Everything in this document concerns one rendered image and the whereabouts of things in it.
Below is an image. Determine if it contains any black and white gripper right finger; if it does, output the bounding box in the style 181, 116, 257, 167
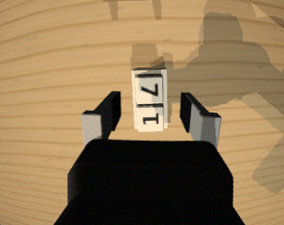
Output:
180, 92, 222, 148

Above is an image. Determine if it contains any cream rectangular tray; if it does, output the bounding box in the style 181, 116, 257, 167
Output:
131, 68, 168, 129

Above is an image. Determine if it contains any white cube with black number 7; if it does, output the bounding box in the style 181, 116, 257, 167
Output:
135, 73, 164, 104

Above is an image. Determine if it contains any white calendar cube with digit 1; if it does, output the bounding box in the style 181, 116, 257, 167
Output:
137, 103, 164, 132

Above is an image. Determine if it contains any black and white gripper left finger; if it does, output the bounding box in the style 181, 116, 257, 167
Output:
81, 91, 121, 147

